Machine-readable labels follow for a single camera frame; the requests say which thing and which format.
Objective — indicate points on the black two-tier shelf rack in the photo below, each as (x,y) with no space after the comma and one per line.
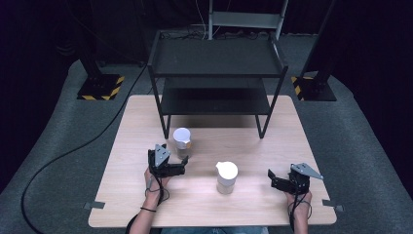
(216,58)

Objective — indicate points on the grey tape strip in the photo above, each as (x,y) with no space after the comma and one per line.
(331,204)
(94,205)

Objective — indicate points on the black stand with striped base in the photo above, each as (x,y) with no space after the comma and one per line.
(100,86)
(313,87)

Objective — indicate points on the grey metal frame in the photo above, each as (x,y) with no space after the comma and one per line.
(245,19)

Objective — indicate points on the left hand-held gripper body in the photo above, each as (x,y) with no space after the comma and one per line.
(159,167)

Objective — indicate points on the person's right hand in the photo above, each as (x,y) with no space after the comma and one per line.
(300,201)

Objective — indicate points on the white paper cup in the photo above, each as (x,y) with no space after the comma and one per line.
(182,139)

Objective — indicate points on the person's left hand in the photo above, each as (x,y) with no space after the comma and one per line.
(152,187)

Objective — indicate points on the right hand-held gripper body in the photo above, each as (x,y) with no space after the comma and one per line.
(300,180)

